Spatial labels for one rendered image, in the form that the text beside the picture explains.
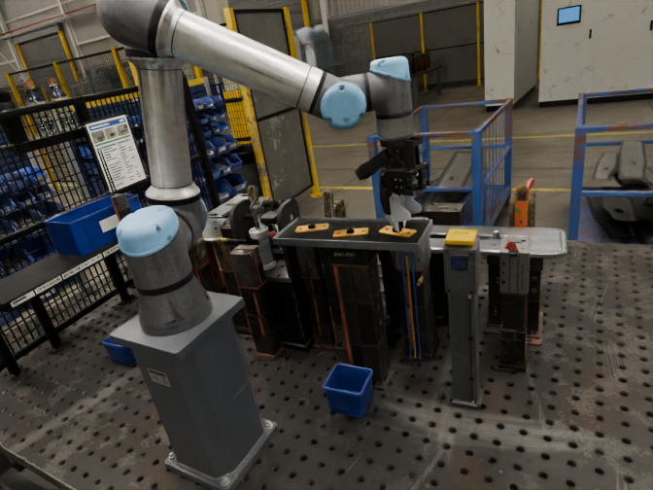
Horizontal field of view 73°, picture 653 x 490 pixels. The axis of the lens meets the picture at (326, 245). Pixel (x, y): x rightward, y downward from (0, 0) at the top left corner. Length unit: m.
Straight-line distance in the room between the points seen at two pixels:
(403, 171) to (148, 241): 0.52
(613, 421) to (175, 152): 1.14
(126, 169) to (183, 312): 1.31
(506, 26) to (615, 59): 1.80
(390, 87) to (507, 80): 8.18
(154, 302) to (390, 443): 0.63
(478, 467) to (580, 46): 8.25
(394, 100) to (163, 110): 0.45
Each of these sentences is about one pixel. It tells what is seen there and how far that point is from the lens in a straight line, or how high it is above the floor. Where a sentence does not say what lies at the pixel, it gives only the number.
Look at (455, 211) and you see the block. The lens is 1.50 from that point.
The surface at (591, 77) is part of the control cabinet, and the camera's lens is 9.01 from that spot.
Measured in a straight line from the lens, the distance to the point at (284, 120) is 4.76.
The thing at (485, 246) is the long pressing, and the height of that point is 1.00.
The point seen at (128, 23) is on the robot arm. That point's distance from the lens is 0.83.
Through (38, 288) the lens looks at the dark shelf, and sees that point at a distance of 1.69.
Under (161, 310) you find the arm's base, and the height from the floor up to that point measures 1.15.
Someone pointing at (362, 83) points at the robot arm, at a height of 1.50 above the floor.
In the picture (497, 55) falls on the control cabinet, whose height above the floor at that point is 0.96.
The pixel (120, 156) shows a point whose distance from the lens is 2.15.
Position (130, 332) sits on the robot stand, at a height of 1.10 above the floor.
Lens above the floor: 1.57
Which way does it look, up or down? 24 degrees down
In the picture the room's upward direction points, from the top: 10 degrees counter-clockwise
